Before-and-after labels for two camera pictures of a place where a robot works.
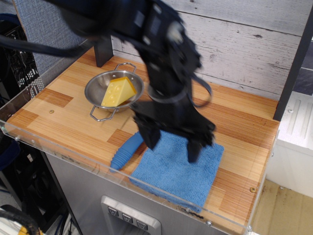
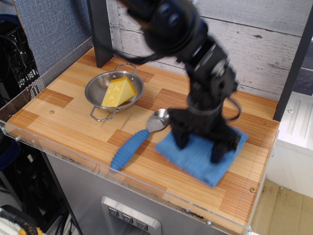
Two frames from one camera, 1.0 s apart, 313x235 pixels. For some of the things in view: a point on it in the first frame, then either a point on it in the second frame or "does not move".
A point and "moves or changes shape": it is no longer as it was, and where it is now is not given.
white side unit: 291,166 does not move
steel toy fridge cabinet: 101,205 does not move
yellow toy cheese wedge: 119,91 does not move
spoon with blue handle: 126,151 does not move
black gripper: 176,99 to 213,79
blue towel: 167,170 moves or changes shape
